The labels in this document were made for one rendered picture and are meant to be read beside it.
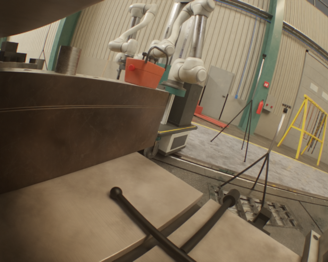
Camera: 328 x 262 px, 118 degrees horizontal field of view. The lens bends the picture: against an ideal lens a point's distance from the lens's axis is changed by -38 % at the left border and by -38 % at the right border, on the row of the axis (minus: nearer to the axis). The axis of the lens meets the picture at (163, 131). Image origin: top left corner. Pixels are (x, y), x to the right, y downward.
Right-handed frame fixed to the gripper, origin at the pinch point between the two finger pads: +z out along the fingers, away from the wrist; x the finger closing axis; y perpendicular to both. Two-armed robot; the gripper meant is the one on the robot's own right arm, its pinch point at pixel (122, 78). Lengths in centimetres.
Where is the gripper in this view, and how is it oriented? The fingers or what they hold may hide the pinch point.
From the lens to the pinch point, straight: 150.5
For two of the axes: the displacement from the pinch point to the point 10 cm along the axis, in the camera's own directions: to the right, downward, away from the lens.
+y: 5.4, -0.9, 8.4
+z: -2.8, 9.2, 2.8
